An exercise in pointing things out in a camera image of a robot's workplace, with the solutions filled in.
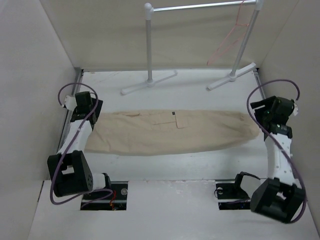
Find beige trousers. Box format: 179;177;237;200
85;109;260;156

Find pink wire hanger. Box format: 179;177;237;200
206;0;249;66

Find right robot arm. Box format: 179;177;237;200
247;96;306;224

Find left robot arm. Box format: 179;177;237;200
47;91;113;200

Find white clothes rack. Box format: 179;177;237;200
120;0;264;96

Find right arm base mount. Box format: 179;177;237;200
213;171;253;211

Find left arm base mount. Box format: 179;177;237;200
80;181;129;211

